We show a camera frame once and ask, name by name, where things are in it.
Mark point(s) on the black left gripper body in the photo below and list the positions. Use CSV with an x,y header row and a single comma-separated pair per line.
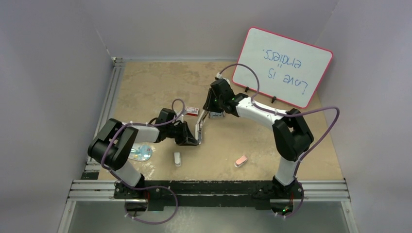
x,y
177,132

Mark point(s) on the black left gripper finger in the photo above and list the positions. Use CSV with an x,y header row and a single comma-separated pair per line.
x,y
188,144
189,135

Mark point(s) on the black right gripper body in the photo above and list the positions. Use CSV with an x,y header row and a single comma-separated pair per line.
x,y
217,106

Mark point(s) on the long white stapler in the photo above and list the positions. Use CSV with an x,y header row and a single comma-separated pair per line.
x,y
199,126

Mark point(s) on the red white staple box sleeve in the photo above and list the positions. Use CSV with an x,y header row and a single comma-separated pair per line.
x,y
192,111

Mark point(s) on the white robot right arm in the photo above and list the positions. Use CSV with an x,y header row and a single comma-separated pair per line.
x,y
291,132

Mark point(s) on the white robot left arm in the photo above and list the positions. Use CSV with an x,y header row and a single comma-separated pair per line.
x,y
113,143

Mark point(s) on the blue hair clip package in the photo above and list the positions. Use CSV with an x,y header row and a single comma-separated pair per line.
x,y
140,152

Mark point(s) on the pink framed whiteboard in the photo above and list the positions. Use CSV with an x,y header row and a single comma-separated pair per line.
x,y
281,67

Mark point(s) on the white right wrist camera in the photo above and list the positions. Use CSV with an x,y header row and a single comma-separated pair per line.
x,y
219,76

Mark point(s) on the aluminium frame rails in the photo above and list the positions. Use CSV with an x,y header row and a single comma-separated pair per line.
x,y
90,188

